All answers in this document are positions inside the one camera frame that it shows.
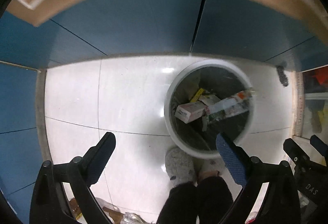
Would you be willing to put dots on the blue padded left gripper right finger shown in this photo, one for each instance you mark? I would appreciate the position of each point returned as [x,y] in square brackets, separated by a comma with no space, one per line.
[280,203]

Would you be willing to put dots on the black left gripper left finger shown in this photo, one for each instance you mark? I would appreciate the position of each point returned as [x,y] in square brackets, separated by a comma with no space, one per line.
[49,201]

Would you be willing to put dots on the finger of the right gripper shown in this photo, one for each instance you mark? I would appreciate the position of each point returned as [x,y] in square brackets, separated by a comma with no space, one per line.
[319,145]
[294,151]

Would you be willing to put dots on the clear plastic trash bag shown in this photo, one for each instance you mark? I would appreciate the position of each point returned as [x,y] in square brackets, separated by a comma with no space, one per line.
[116,216]

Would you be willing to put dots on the white round trash bin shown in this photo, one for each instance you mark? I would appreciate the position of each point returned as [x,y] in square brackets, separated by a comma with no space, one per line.
[207,98]

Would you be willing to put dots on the blue kitchen cabinet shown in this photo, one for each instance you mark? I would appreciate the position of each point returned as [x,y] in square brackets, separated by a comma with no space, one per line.
[109,65]

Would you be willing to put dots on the glass sliding door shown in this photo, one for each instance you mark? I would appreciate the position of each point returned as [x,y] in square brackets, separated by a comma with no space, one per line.
[315,81]

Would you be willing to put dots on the black trouser legs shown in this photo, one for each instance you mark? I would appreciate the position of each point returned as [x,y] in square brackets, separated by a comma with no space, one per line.
[208,202]

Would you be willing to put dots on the dark object on floor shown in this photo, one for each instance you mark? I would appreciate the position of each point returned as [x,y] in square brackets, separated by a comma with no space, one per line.
[282,76]

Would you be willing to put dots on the right grey slipper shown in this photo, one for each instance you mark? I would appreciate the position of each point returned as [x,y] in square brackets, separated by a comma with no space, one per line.
[213,167]

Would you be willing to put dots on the grey slipper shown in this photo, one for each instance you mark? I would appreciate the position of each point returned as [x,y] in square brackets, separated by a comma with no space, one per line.
[213,167]
[179,167]

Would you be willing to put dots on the long printed wrapper box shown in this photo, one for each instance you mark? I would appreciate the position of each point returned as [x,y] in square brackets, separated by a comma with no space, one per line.
[232,106]

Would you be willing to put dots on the left grey slipper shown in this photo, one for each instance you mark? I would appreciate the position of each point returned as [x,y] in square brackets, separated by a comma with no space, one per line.
[179,167]

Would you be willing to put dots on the white cardboard box in bin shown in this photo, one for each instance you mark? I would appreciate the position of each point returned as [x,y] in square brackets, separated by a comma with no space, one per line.
[190,112]

